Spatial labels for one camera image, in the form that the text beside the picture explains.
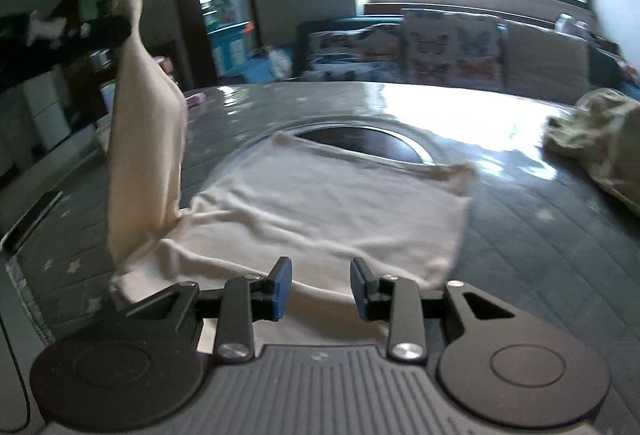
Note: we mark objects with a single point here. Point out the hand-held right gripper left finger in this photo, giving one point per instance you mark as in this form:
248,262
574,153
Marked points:
282,287

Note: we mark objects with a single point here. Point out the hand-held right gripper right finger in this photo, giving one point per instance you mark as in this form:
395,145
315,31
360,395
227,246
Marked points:
360,287

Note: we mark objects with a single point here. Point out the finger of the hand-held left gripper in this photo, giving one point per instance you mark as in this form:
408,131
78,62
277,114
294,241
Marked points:
105,30

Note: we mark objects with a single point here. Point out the cream long-sleeved garment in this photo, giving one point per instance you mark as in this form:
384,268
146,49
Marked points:
325,205

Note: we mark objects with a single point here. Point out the tissue pack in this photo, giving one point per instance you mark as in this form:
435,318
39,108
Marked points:
102,137

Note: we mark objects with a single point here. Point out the small pink object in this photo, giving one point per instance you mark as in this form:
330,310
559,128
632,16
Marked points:
195,99

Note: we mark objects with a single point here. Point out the blue box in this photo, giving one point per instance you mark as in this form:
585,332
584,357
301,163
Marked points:
227,50

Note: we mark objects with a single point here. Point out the round black hotplate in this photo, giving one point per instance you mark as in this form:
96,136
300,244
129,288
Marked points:
370,142

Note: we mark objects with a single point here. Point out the small butterfly print pillow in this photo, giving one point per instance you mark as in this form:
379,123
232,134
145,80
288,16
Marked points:
350,50

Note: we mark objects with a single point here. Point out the dark teal sofa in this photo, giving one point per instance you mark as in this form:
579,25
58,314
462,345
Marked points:
350,22

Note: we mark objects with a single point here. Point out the large butterfly print pillow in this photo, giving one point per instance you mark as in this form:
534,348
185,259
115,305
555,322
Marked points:
450,50

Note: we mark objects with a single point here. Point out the green patterned garment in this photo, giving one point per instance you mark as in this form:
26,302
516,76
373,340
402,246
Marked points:
600,135

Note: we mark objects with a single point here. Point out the plain grey pillow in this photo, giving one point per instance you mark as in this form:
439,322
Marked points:
545,60

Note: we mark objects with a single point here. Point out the dark wooden door frame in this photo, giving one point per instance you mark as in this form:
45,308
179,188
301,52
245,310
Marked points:
177,15

